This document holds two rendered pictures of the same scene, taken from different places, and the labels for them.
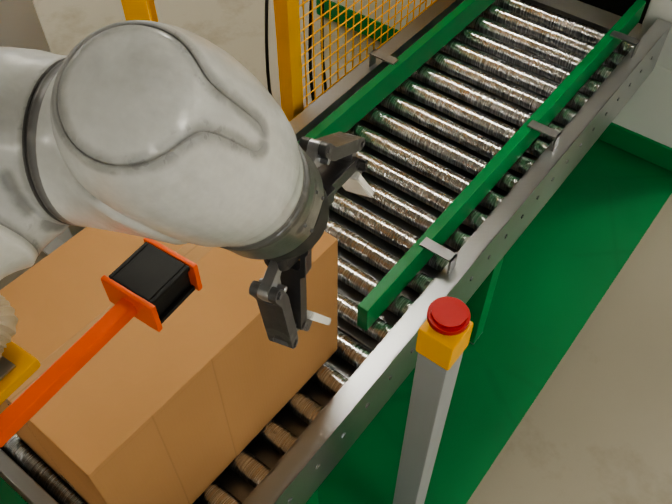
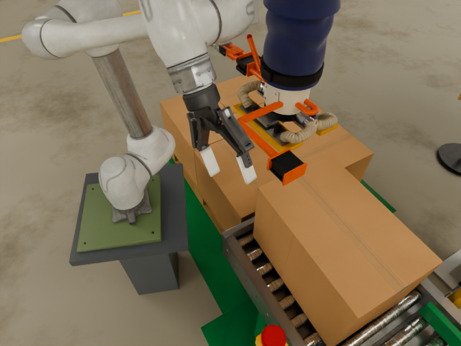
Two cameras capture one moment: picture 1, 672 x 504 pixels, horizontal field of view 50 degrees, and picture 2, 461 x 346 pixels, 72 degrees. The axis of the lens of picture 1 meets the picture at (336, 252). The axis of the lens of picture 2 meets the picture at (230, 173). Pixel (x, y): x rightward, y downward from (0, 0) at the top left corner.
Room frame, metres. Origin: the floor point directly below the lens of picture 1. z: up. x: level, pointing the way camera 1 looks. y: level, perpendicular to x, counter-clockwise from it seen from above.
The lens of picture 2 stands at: (0.65, -0.45, 2.00)
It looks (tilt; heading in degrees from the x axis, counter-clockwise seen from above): 49 degrees down; 113
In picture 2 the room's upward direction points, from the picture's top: straight up
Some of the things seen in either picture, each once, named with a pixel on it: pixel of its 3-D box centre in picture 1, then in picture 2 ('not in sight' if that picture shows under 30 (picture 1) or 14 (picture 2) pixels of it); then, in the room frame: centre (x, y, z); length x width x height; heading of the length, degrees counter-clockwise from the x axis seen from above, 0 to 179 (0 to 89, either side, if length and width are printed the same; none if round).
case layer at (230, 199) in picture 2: not in sight; (256, 146); (0.17, 1.21, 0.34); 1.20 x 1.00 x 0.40; 142
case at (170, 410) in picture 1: (168, 343); (330, 246); (0.79, 0.34, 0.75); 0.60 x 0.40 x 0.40; 141
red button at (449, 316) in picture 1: (447, 318); (273, 339); (0.66, -0.18, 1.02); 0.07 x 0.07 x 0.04
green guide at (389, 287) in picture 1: (538, 139); not in sight; (1.56, -0.58, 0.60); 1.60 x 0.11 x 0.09; 142
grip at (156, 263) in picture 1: (152, 283); (286, 166); (0.55, 0.23, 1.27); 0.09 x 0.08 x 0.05; 56
